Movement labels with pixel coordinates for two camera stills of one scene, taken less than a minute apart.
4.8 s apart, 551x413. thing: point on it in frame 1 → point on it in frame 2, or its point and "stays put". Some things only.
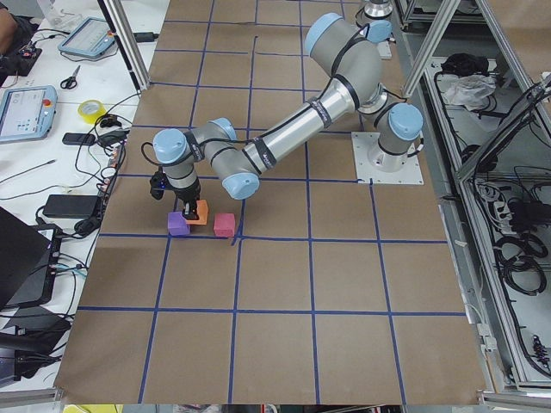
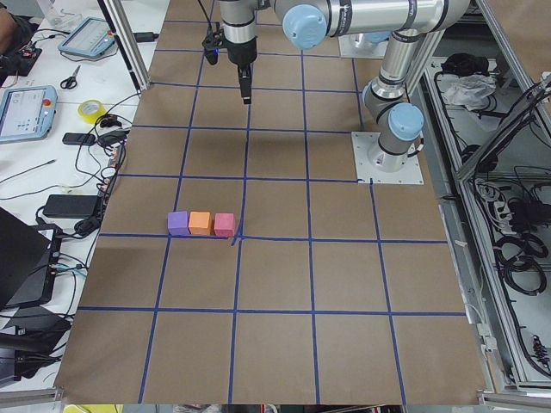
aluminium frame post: x=119 y=22 stays put
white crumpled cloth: x=471 y=91 stays put
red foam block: x=224 y=224 stays put
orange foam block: x=202 y=206 → x=200 y=222
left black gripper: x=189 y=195 → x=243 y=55
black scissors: x=70 y=83 stays put
